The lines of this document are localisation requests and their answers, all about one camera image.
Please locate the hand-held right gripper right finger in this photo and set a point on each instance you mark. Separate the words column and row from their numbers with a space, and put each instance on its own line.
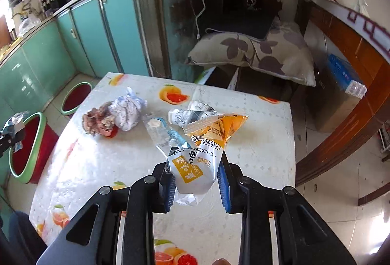
column 223, row 195

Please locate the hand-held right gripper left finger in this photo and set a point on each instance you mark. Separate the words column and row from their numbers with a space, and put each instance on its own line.
column 170, row 195

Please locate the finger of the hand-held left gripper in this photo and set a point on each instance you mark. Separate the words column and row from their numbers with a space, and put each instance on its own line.
column 7, row 141

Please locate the silver blue wrapper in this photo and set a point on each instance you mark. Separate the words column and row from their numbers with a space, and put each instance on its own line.
column 15, row 122

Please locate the large red bin green rim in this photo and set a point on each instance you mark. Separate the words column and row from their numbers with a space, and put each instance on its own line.
column 30, row 146

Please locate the orange white snack packet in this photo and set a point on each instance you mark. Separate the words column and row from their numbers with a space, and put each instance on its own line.
column 195, row 173

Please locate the person's right hand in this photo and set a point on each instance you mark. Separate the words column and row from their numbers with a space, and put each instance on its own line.
column 221, row 262

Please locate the clear plastic bag blue print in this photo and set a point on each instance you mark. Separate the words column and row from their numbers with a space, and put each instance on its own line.
column 161, row 134

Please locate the small red bin green rim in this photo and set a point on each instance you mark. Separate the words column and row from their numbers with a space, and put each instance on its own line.
column 74, row 99

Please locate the orange fruit print tablecloth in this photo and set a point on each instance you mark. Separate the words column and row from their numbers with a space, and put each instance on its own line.
column 91, row 161

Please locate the small crumpled silver foil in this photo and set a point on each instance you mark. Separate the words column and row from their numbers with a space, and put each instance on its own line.
column 201, row 106

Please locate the teal lower kitchen cabinets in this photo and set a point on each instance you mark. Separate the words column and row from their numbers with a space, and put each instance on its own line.
column 45, row 57

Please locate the large crumpled silver foil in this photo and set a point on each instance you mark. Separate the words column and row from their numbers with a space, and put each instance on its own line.
column 128, row 112

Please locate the person's own leg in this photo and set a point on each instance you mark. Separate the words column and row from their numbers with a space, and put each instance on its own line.
column 24, row 240

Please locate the white plastic bag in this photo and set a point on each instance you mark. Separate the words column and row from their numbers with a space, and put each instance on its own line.
column 29, row 25

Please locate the white green box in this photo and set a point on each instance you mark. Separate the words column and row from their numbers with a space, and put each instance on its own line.
column 210, row 76

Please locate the brown cardboard box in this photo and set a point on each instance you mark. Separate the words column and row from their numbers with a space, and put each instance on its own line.
column 332, row 112

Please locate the leaf print pillow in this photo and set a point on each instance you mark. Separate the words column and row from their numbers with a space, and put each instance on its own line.
column 259, row 51

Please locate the blue tissue pack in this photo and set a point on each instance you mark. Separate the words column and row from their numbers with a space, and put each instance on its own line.
column 344, row 73

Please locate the brown wooden table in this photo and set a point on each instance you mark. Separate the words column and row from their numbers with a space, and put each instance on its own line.
column 359, row 76

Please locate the metal framed glass door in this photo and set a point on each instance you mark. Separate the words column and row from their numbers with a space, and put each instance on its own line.
column 146, row 9

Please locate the white patterned table runner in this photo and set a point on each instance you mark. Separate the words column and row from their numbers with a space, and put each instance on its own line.
column 362, row 24

